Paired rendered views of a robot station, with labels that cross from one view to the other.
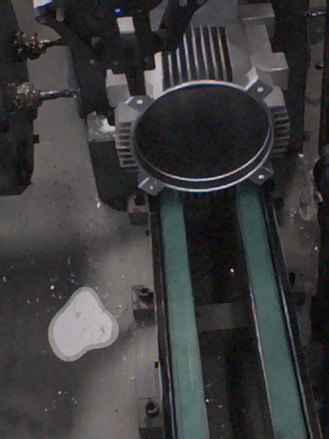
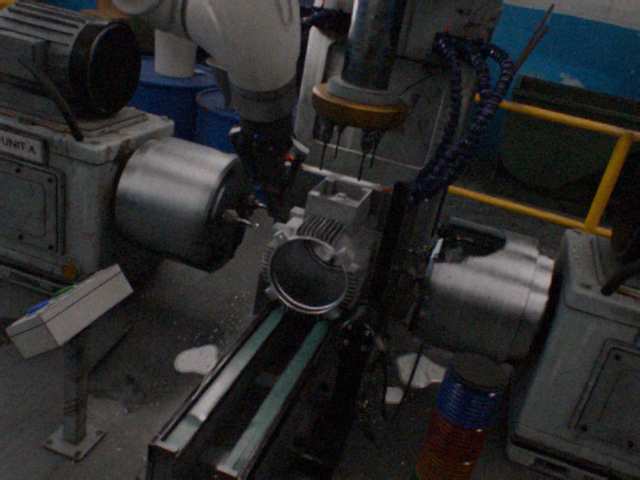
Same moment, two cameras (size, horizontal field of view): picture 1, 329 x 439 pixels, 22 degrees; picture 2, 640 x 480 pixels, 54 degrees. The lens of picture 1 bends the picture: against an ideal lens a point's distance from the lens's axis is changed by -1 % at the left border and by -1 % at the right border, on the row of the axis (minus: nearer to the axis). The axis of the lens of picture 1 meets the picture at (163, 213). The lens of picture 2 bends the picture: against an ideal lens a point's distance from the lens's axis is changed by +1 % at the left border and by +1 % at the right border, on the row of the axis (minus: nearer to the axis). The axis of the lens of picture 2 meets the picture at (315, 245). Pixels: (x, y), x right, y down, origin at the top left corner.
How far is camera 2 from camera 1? 0.43 m
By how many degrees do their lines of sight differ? 23
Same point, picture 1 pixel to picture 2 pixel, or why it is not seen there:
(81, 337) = (194, 364)
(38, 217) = (215, 306)
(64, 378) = (169, 377)
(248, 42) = (358, 242)
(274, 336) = (285, 384)
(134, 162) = (268, 274)
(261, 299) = (292, 367)
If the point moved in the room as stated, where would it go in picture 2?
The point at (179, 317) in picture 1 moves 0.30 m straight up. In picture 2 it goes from (243, 354) to (267, 195)
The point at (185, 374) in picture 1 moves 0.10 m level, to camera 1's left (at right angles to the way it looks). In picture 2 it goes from (225, 377) to (170, 358)
